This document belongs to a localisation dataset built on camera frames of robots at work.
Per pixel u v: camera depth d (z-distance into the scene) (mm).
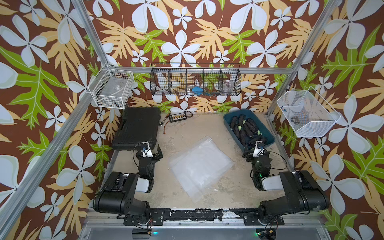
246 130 1047
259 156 771
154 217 743
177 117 1164
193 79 977
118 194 442
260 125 1065
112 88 858
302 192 442
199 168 911
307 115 822
